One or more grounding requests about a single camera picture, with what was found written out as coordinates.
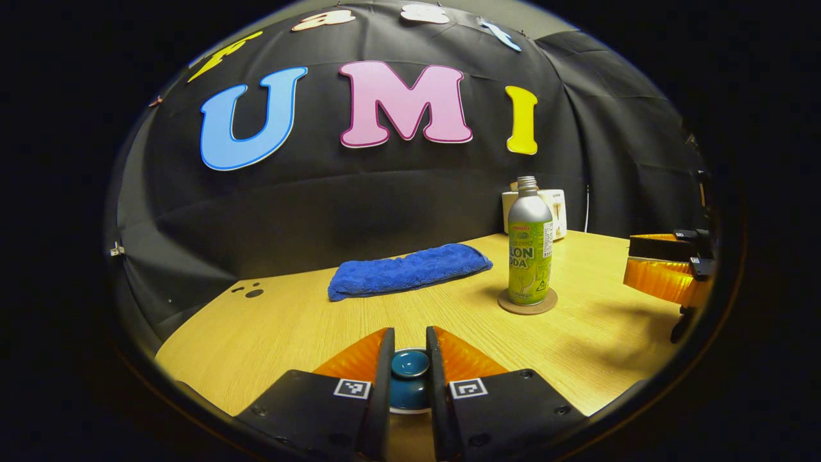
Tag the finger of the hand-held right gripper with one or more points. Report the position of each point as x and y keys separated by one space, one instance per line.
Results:
x=660 y=279
x=660 y=248

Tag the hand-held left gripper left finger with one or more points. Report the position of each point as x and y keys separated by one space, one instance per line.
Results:
x=383 y=398

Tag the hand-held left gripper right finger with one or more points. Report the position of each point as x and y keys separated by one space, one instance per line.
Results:
x=437 y=398

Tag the teal teacup lid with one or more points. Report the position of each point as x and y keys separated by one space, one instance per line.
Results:
x=410 y=369

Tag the round cork coaster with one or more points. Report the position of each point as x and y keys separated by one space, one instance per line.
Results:
x=548 y=305

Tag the silver green water bottle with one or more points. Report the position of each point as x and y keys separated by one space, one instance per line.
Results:
x=529 y=250

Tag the white toaster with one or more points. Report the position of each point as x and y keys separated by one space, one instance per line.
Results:
x=559 y=215

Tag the blue towel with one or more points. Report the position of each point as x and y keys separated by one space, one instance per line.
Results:
x=404 y=269

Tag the black backdrop cloth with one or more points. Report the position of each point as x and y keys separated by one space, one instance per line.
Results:
x=353 y=199

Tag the metal clip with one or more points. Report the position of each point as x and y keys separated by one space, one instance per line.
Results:
x=117 y=249

